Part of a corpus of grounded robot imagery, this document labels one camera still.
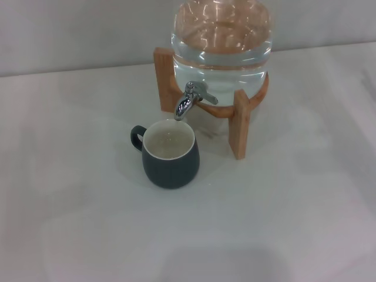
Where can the dark grey ceramic cup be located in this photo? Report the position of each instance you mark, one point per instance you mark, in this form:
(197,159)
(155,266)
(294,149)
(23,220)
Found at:
(170,173)

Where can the chrome faucet tap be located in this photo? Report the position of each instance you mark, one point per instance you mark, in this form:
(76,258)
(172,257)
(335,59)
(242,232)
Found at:
(183,105)

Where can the wooden dispenser stand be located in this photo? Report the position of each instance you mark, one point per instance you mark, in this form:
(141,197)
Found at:
(241,129)

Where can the glass water dispenser jar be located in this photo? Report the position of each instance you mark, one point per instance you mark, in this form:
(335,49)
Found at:
(220,70)

